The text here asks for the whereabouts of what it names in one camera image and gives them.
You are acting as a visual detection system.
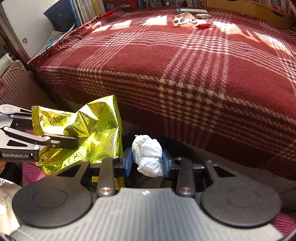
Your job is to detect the gold foil snack bag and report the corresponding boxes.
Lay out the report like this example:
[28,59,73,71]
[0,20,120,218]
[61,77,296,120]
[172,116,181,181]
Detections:
[31,94,125,190]

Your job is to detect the white tissue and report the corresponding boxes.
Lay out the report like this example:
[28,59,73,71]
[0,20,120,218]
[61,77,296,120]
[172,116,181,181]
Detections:
[132,135,164,178]

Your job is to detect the person's left hand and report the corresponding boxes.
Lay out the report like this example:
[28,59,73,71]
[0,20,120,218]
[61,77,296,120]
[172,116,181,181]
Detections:
[0,162,6,173]

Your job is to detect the pink striped trouser leg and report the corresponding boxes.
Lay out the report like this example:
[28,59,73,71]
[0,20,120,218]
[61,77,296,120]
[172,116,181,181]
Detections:
[21,129,49,187]

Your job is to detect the black trash bin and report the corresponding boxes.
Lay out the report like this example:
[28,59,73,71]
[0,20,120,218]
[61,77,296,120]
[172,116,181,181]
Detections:
[90,133,209,193]

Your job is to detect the pink suitcase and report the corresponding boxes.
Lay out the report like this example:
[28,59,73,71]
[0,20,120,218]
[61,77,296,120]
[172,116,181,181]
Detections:
[1,60,52,109]

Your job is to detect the red plaid blanket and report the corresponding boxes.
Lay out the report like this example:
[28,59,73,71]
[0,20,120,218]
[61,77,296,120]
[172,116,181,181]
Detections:
[36,8,295,180]

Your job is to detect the dark blue folder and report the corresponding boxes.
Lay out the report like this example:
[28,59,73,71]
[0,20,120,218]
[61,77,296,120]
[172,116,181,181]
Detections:
[43,0,82,32]

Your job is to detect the left book row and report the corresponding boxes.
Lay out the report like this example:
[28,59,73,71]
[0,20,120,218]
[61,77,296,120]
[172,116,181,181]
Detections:
[74,0,203,25]

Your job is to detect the miniature black bicycle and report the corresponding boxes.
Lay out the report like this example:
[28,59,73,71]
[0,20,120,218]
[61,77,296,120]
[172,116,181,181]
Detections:
[149,0,184,9]

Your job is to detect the brown dotted candy wrapper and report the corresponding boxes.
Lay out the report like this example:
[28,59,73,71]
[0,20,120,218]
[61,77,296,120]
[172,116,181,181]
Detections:
[171,13,197,26]

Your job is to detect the thin white blue booklet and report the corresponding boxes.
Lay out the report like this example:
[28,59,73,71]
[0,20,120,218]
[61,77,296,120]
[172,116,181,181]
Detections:
[177,8,208,14]

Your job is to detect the small striped packet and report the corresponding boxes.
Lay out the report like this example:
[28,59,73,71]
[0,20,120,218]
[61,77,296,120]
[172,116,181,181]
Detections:
[196,13,211,19]

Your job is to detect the wooden drawer shelf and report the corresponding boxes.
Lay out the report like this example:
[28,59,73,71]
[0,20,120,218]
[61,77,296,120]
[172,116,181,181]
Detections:
[203,0,292,30]

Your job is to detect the book row on shelf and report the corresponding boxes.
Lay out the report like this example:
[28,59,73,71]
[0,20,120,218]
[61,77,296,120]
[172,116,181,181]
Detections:
[252,0,291,14]

